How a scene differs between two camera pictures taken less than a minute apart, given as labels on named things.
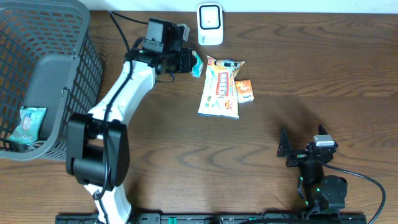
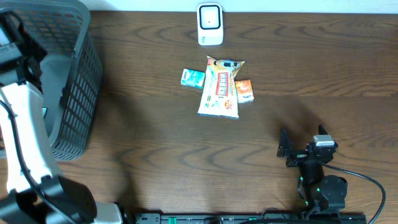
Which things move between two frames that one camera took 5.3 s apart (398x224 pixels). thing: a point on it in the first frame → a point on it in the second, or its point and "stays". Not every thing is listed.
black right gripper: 297,155 stays
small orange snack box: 244,91 stays
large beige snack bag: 218,96 stays
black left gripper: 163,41 → 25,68
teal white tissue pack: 198,66 → 193,78
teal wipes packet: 323,140 stays
